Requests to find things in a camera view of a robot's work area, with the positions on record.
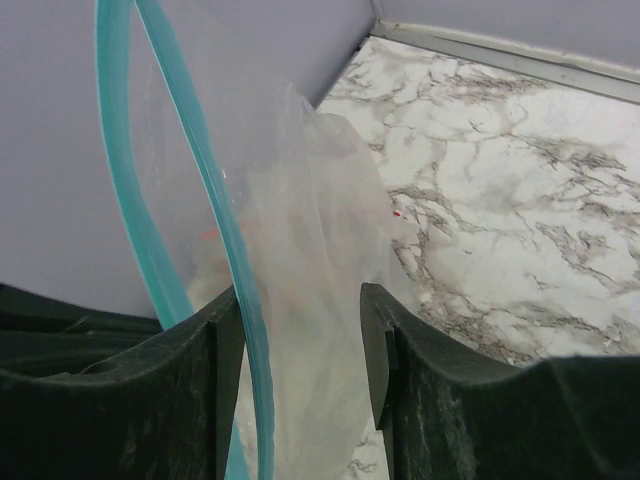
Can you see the blue zip clear bag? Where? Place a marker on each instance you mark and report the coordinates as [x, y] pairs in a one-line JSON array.
[[225, 176]]

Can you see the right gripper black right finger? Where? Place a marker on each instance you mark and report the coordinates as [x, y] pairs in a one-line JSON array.
[[449, 412]]

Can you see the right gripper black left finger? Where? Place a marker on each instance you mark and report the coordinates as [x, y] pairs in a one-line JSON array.
[[87, 394]]

